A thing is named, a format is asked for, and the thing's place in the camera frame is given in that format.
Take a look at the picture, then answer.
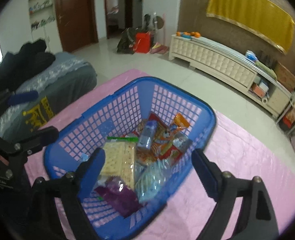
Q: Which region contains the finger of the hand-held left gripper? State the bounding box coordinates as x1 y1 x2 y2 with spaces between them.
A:
0 126 60 157
0 87 39 125

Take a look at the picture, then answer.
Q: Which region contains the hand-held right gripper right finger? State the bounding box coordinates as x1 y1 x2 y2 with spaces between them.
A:
191 148 280 240

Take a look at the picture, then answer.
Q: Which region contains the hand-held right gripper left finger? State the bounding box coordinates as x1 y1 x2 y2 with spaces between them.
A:
29 147 105 240

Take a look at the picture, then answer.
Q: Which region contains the pale yellow cracker packet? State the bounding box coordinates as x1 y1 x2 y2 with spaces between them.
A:
101 136 139 189

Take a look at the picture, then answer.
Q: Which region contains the purple snack packet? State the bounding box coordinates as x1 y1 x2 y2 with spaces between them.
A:
95 176 143 218

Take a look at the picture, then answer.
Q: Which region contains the red yellow snack bag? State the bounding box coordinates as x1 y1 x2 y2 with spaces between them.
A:
135 112 185 167

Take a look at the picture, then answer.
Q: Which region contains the blue plastic basket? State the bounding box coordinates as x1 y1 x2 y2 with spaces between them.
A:
43 77 217 239

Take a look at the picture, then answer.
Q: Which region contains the clear light blue snack bag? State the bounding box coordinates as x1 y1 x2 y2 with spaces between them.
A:
135 160 173 203

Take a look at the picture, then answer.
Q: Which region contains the black clothing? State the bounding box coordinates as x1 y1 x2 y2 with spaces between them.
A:
0 39 56 90

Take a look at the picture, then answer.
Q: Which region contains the grey chair cover yellow print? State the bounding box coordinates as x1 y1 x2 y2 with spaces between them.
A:
0 52 98 143

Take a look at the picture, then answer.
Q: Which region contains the brown wooden door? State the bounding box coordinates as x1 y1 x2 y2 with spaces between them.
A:
54 0 99 53

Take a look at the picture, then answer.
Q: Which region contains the orange flat box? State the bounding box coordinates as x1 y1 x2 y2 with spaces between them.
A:
251 85 266 97

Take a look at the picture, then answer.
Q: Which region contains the patterned gift box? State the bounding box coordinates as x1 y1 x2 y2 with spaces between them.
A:
282 107 295 128

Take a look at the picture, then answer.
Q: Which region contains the white metal rack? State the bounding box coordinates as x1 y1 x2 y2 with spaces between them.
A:
275 72 295 130

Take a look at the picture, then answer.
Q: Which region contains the dark backpack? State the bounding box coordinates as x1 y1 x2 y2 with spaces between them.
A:
117 27 138 55

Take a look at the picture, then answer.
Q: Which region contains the cream television cabinet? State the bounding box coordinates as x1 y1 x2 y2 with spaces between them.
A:
169 34 295 120

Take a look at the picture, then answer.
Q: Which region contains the green folded cloth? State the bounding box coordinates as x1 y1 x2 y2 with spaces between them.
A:
255 60 275 77

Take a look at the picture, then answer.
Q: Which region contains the brown cardboard box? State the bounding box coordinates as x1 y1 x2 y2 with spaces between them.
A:
272 62 295 92

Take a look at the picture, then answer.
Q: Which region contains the blue tissue box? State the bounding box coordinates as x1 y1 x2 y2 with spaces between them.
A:
245 51 258 63

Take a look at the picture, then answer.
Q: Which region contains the red paper bag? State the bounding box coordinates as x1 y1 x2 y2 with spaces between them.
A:
134 32 153 54

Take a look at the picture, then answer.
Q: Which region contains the pink broom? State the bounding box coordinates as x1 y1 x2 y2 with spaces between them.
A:
150 14 169 54

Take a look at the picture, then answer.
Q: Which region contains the yellow cloth cover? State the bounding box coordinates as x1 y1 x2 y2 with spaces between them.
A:
206 0 295 55

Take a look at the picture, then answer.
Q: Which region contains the white wall shelf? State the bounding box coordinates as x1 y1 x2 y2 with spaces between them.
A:
28 0 55 32

